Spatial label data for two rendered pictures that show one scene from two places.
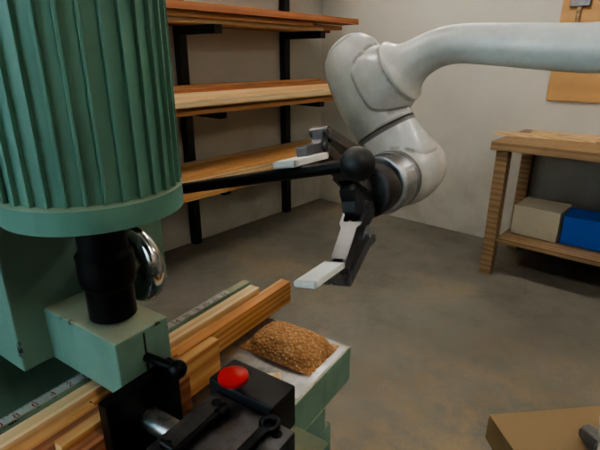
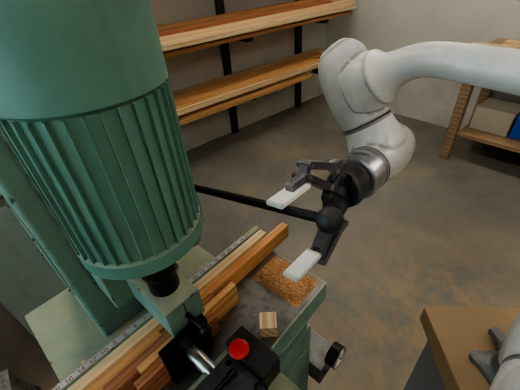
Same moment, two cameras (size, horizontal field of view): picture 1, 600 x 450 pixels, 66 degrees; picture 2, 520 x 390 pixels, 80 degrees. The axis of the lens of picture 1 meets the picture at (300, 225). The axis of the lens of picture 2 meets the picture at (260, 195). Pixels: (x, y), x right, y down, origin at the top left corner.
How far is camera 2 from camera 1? 0.22 m
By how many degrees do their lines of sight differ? 19
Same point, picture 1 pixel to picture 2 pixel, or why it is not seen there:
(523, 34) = (501, 64)
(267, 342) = (269, 278)
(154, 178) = (176, 234)
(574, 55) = not seen: outside the picture
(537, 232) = (491, 128)
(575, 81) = not seen: outside the picture
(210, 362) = (230, 299)
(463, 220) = (432, 114)
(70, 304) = not seen: hidden behind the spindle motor
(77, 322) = (142, 291)
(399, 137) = (375, 135)
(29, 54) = (67, 181)
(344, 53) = (333, 62)
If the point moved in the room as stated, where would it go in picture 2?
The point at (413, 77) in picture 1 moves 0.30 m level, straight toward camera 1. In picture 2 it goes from (392, 87) to (379, 178)
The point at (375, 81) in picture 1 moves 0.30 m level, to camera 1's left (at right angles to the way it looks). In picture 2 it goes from (358, 90) to (200, 94)
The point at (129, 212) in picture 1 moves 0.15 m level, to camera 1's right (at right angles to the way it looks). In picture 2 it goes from (161, 261) to (278, 269)
